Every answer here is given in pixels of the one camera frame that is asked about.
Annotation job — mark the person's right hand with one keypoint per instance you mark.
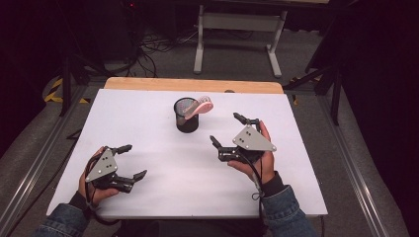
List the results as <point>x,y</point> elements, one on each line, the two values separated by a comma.
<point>267,164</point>

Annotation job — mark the person's left hand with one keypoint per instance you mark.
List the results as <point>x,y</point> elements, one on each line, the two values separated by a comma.
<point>99,195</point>

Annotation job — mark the grey metal desk frame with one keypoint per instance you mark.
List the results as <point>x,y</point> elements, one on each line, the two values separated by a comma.
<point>237,21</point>

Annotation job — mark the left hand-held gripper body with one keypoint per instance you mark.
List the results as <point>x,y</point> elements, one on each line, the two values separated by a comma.
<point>103,166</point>

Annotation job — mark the black metal stand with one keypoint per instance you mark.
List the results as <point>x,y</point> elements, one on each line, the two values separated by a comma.
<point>67,85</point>
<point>335,98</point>

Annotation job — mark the wooden table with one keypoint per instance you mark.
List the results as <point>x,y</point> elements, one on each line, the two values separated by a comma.
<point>184,85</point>

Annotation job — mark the white board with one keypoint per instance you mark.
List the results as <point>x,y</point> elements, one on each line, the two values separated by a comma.
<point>184,171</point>

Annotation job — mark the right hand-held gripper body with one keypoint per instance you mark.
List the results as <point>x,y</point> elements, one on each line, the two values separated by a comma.
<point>252,140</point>

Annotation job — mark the black equipment box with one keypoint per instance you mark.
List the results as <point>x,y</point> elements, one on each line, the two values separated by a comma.
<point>118,29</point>

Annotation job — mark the yellow and black floor tape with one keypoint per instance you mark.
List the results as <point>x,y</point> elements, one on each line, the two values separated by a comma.
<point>54,94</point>

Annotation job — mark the pink hairbrush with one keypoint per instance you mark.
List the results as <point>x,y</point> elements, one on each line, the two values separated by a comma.
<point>204,107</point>

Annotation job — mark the black mesh pen holder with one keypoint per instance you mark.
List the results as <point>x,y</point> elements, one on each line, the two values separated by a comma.
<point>187,126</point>

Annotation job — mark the grey metal floor rail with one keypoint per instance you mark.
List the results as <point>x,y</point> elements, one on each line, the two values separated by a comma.
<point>36,164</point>
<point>354,177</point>

